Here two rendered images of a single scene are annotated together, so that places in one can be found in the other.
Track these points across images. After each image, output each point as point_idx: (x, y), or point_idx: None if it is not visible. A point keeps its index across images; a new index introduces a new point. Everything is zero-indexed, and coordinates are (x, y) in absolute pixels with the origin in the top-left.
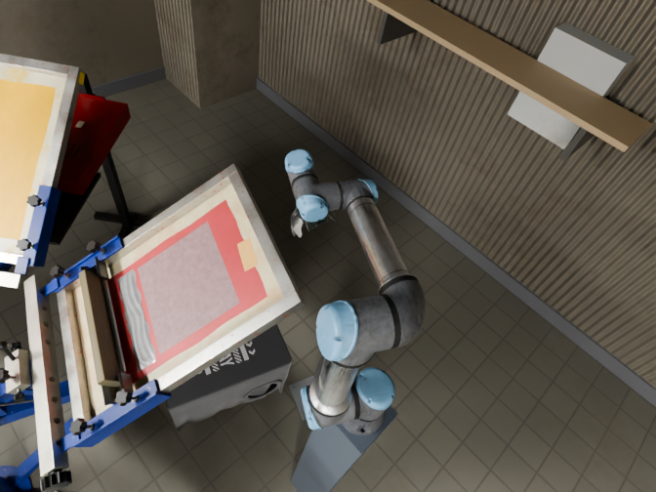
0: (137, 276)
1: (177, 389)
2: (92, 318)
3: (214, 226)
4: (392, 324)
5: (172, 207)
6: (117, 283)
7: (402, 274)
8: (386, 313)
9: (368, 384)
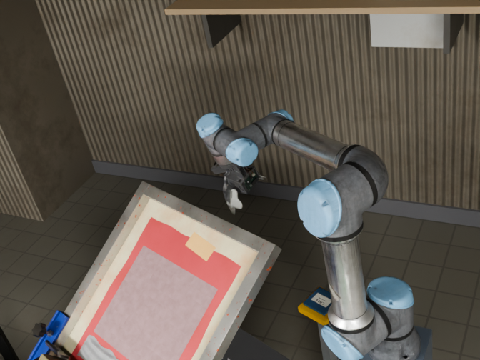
0: (97, 338)
1: None
2: None
3: (153, 246)
4: (362, 175)
5: (101, 253)
6: (79, 358)
7: (348, 146)
8: (351, 170)
9: (381, 290)
